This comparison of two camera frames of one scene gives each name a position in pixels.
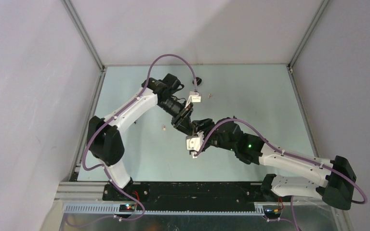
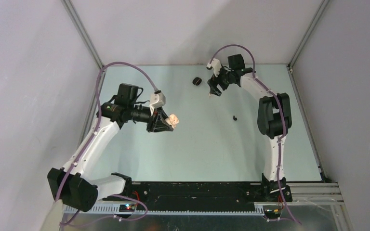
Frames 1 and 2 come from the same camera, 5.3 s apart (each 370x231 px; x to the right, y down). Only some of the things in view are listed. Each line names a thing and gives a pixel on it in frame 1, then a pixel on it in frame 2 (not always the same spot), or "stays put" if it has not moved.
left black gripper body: (178, 119) -> (151, 125)
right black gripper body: (209, 125) -> (224, 79)
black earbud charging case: (199, 81) stays put
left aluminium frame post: (78, 20) stays put
